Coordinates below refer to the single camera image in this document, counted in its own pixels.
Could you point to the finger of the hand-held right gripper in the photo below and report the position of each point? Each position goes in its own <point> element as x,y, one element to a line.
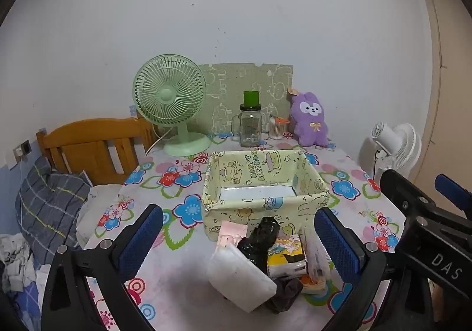
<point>453,187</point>
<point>398,187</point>

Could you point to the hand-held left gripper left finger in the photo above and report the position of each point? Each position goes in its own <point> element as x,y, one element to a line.
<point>142,239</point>

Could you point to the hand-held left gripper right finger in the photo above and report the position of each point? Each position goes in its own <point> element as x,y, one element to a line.
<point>337,246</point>

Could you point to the clear plastic bag pack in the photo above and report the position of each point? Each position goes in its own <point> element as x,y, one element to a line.
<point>313,261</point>

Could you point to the orange packet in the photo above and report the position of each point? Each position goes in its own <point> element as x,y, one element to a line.
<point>313,286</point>

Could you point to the yellow cartoon tissue packet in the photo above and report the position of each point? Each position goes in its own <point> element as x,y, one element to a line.
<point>284,253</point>

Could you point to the dark grey cloth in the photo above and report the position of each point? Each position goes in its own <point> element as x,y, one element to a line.
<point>284,294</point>

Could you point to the black plastic bag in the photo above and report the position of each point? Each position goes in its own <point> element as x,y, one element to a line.
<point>263,239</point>

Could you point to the pink packet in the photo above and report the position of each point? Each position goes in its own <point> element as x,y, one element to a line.
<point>230,233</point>

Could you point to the white tissue pack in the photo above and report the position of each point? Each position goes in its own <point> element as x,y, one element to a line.
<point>239,279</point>

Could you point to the yellow cartoon fabric storage box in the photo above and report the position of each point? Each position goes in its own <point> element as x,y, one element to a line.
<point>239,169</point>

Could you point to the white standing fan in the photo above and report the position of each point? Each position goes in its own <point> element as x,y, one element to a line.
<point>398,154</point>

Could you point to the white bedsheet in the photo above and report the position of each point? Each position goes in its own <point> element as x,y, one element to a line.
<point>99,205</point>

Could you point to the floral tablecloth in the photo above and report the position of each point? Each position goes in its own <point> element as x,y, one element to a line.
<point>184,279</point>

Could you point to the beige wooden door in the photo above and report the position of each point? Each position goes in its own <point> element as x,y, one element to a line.
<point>450,95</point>

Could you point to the grey plaid pillow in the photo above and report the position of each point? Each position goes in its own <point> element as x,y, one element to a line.
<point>48,202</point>

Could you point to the purple plush rabbit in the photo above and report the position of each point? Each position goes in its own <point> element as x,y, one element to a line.
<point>309,124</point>

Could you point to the wooden bed headboard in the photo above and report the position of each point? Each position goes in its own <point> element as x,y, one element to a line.
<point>84,139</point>

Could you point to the crumpled white clothes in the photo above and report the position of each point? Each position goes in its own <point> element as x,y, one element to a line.
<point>14,257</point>

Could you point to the cotton swab jar orange lid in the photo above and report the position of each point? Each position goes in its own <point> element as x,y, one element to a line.
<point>276,130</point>

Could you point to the green desk fan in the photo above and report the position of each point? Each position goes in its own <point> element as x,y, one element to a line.
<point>164,95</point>

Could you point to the glass mug jar green lid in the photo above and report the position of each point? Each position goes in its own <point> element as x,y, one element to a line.
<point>250,128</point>

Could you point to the green patterned board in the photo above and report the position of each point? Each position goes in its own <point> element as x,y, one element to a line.
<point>236,84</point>

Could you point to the wall socket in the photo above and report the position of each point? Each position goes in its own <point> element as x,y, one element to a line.
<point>25,148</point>

